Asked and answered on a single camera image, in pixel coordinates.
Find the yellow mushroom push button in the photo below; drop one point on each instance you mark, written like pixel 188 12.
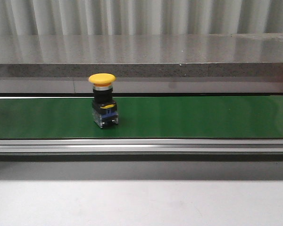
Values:
pixel 104 107

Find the green conveyor belt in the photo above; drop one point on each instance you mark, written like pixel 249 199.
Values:
pixel 145 117

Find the grey speckled stone counter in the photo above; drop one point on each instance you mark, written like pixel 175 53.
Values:
pixel 70 56

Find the white pleated curtain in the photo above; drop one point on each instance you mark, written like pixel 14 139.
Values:
pixel 131 17

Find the aluminium conveyor front rail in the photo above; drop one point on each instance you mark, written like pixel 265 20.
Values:
pixel 140 146

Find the white conveyor back rail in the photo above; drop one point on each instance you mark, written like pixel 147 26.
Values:
pixel 200 85

